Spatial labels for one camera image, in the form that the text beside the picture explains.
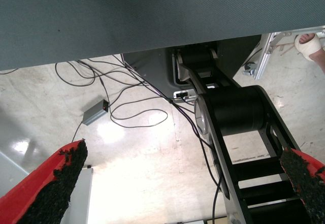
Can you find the white port hub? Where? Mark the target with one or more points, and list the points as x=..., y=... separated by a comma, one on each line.
x=181, y=94

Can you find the white sandal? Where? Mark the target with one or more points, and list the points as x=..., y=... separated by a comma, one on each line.
x=307, y=48

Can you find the dark grey table cloth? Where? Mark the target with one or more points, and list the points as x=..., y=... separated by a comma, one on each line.
x=152, y=10

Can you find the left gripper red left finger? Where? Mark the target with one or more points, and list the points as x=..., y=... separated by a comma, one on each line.
x=45, y=188

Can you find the light grey metal post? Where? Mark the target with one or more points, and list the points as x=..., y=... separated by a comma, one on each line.
x=82, y=198

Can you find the aluminium frame leg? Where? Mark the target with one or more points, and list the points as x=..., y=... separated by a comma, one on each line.
x=262, y=57

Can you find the grey power adapter box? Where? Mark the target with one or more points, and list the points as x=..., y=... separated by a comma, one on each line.
x=94, y=112

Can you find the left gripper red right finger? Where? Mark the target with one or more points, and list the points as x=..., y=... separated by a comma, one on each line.
x=307, y=178

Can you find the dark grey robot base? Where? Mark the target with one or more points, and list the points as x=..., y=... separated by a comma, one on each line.
x=152, y=70

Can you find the black robot torso frame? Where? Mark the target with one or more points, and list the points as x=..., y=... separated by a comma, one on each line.
x=236, y=109

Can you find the grey castor wheel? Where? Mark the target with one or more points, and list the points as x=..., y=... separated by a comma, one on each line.
x=249, y=69

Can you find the person bare foot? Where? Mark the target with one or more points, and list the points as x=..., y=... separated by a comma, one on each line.
x=320, y=59

